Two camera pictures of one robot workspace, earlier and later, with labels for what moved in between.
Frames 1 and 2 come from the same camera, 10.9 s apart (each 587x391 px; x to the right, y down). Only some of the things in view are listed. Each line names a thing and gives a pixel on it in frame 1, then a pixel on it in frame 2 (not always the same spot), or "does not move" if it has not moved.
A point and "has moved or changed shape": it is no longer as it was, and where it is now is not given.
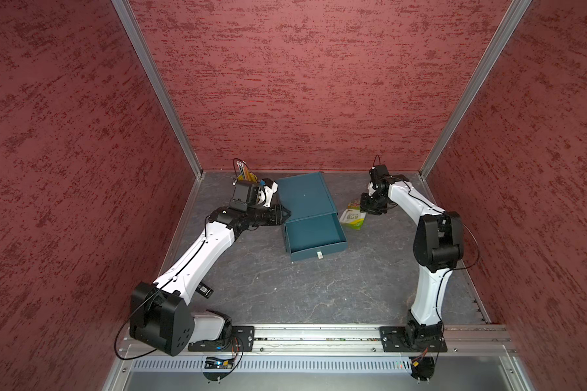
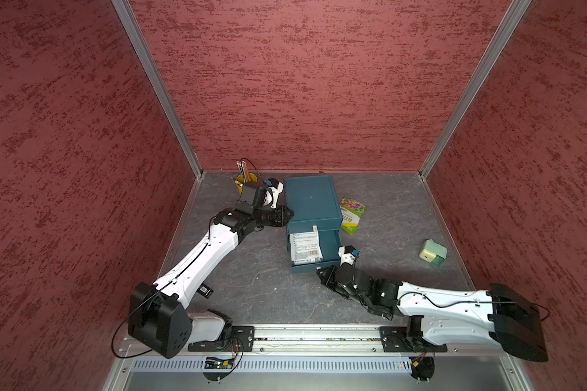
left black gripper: x=275 y=215 does not move
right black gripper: x=365 y=206 to x=331 y=272
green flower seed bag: x=352 y=217 has moved or changed shape
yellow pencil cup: x=249 y=177 does not move
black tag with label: x=205 y=290 does not move
